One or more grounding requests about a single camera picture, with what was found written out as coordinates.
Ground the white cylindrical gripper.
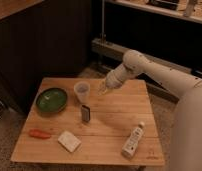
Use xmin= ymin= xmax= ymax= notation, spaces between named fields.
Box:
xmin=98 ymin=64 xmax=134 ymax=94

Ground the dark eraser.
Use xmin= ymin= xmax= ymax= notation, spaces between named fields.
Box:
xmin=81 ymin=105 xmax=90 ymax=122

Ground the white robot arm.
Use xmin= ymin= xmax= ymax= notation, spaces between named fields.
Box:
xmin=100 ymin=50 xmax=202 ymax=171

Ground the translucent plastic cup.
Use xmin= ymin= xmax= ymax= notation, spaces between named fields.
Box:
xmin=74 ymin=81 xmax=90 ymax=104

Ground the wooden table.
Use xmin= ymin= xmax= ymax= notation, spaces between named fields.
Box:
xmin=11 ymin=78 xmax=165 ymax=166

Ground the green bowl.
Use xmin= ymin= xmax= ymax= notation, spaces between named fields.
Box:
xmin=36 ymin=87 xmax=68 ymax=113

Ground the white sponge block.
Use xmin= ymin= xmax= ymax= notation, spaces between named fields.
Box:
xmin=58 ymin=131 xmax=81 ymax=153

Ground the white bottle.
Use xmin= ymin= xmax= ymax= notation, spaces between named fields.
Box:
xmin=121 ymin=122 xmax=145 ymax=158

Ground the orange carrot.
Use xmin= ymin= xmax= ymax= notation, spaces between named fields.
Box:
xmin=29 ymin=129 xmax=51 ymax=139

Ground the vertical metal pole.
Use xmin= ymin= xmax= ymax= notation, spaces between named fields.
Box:
xmin=101 ymin=0 xmax=105 ymax=42

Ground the grey metal rail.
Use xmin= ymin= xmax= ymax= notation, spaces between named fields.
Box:
xmin=91 ymin=38 xmax=191 ymax=74

